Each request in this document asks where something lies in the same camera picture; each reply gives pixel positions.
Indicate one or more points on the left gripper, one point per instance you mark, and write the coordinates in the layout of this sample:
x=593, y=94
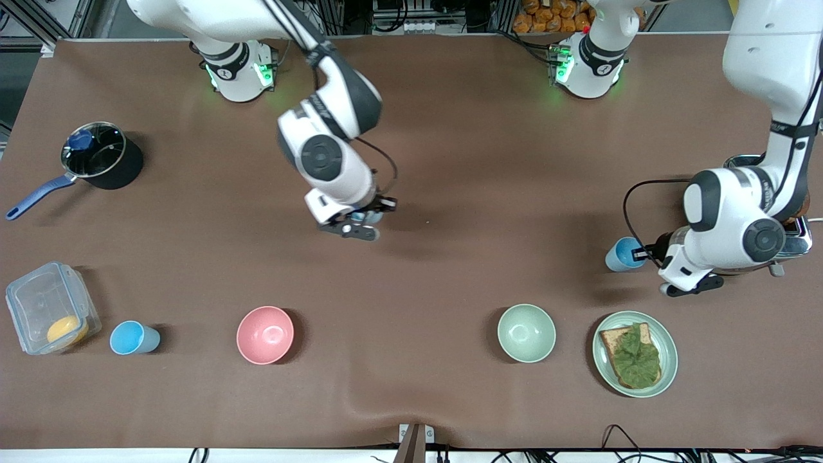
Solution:
x=660, y=247

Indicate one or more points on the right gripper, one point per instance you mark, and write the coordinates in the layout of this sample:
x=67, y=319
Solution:
x=379, y=206

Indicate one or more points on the blue cup with white wad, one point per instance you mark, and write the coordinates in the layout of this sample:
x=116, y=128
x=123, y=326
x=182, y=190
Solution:
x=373, y=217

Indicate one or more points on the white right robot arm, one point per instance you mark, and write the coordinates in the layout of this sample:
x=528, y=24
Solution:
x=334, y=103

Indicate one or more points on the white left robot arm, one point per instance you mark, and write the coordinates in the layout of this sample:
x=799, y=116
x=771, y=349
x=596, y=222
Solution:
x=771, y=58

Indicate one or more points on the green plate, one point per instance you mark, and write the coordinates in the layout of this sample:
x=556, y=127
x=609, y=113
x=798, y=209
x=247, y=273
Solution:
x=669, y=347

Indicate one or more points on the toast slice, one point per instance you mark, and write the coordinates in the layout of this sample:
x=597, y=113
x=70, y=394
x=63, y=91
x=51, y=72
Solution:
x=611, y=337

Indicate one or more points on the green lettuce leaf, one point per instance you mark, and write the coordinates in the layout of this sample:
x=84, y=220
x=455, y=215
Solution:
x=636, y=360

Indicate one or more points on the silver toaster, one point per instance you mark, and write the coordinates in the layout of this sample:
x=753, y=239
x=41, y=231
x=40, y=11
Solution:
x=797, y=243

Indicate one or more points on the green bowl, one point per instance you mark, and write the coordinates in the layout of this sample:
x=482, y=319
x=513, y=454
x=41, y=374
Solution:
x=526, y=333

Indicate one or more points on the pink bowl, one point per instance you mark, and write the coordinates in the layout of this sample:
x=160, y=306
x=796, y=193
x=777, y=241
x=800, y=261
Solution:
x=265, y=334

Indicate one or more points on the white power strip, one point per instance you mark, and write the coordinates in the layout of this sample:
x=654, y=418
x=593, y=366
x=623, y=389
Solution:
x=405, y=26

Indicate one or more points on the empty blue cup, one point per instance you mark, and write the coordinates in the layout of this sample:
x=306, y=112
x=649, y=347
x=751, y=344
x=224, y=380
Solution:
x=132, y=337

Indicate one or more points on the bag of orange buns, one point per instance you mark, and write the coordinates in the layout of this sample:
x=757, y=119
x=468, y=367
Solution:
x=546, y=16

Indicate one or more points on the glass lid with blue knob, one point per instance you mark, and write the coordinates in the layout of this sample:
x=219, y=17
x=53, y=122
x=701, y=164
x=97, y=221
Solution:
x=96, y=154

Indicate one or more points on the yellow sponge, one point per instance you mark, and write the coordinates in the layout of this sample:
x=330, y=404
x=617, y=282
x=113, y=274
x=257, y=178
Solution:
x=66, y=330

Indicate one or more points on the clear container with blue seal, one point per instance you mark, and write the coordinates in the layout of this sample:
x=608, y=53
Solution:
x=45, y=302

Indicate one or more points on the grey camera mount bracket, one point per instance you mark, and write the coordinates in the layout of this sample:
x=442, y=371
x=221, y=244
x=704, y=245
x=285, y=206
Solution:
x=413, y=447

